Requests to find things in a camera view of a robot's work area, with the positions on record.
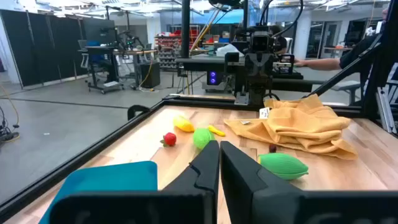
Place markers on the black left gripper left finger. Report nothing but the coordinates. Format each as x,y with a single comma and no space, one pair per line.
199,174

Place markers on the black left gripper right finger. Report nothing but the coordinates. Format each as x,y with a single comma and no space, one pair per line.
245,186

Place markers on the green textured toy ball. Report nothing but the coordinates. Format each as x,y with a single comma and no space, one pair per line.
201,137

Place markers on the green ribbed toy corn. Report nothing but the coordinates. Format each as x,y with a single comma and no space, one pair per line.
283,165

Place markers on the small yellow toy chili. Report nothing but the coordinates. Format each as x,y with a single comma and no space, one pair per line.
216,130

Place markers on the yellow toy banana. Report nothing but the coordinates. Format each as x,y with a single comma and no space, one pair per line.
183,124

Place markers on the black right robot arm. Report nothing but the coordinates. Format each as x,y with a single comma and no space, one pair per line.
241,84

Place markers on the blue plastic tupperware container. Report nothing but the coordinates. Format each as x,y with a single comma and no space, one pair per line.
105,177

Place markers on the person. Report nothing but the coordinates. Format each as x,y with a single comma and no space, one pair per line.
351,56
281,42

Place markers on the white plastic bag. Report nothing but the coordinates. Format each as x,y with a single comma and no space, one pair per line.
228,49

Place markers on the computer with blue lights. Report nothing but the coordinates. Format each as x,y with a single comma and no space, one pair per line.
214,77

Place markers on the large white towel tag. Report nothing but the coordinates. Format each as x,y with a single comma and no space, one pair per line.
264,112

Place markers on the black background workbench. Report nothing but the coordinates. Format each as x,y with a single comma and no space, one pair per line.
202,62

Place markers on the small white towel label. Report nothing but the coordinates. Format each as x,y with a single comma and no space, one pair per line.
245,122

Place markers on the yellow cloth towel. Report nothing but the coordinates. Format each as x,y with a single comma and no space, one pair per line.
304,124

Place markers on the shelf with red bins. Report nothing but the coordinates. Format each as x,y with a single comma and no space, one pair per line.
169,46

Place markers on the black computer tower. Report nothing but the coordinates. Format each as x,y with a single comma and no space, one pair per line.
150,74

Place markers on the black rolling desk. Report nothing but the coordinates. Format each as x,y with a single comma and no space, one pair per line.
102,53

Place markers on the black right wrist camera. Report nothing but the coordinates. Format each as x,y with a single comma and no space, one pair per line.
261,42

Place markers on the black vertical post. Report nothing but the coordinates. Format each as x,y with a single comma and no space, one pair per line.
185,28

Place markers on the black frame clamp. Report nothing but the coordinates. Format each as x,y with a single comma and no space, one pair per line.
138,106

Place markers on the black aluminium table frame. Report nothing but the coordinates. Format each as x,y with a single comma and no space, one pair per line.
77,158

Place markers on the black partition wall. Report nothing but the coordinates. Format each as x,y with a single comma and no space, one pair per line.
40,49

